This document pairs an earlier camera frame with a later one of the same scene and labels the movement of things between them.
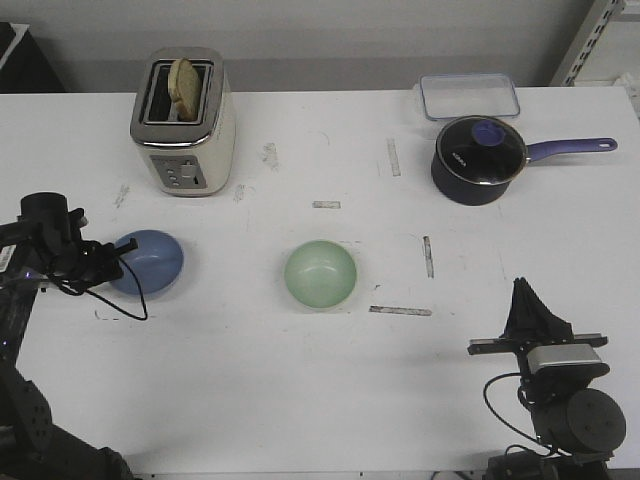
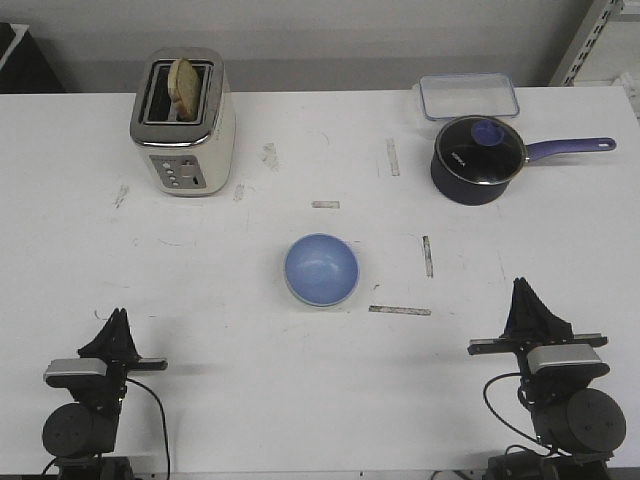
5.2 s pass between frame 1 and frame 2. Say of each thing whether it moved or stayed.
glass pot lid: stayed
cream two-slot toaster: stayed
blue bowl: moved
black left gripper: moved
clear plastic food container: stayed
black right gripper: stayed
